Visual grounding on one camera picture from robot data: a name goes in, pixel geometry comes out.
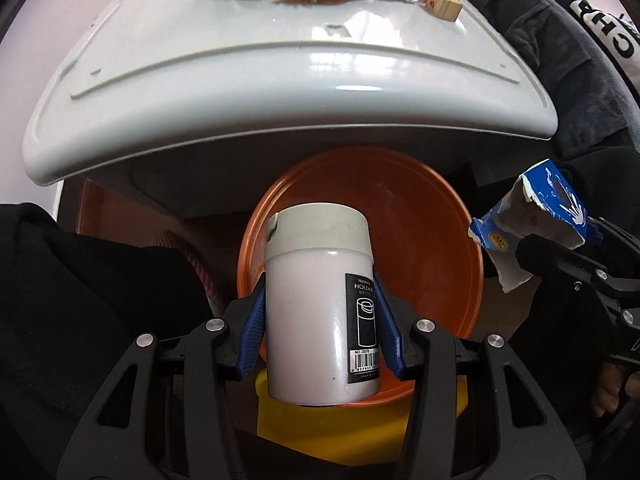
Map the orange plastic basin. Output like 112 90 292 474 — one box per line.
236 146 485 407

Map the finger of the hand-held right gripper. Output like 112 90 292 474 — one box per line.
589 216 640 281
515 234 627 329

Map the dark jacket with white print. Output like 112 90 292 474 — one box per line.
450 0 640 176

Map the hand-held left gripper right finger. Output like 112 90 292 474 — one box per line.
372 272 586 480

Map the torn blue white carton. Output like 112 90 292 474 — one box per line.
468 159 603 293

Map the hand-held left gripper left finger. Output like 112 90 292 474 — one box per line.
59 272 268 480

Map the wooden block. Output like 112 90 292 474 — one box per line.
426 0 463 23

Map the pink striped cord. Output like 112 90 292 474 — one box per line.
160 230 222 313

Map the person's right hand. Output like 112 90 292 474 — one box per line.
590 360 640 417

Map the white plastic table top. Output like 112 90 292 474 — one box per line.
22 0 559 188

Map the white toothpick holder canister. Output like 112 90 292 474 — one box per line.
263 202 383 407

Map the yellow plastic container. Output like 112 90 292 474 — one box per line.
255 367 468 466

